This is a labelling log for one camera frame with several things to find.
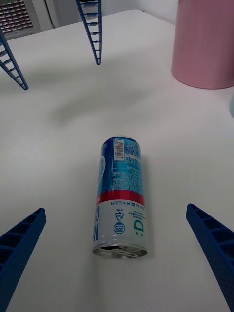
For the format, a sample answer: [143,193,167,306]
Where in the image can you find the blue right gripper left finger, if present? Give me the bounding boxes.
[0,207,47,312]

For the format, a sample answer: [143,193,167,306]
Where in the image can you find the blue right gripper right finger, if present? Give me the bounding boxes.
[186,203,234,312]

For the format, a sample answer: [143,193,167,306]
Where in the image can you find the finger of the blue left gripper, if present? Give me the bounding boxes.
[75,0,102,66]
[0,28,29,91]

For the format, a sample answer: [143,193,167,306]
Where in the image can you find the blue and white drink can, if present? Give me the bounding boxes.
[92,135,148,261]

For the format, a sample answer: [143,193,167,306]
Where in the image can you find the grey vented panel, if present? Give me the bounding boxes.
[0,0,34,34]

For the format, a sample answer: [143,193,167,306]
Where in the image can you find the pink plastic bin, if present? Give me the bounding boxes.
[170,0,234,90]

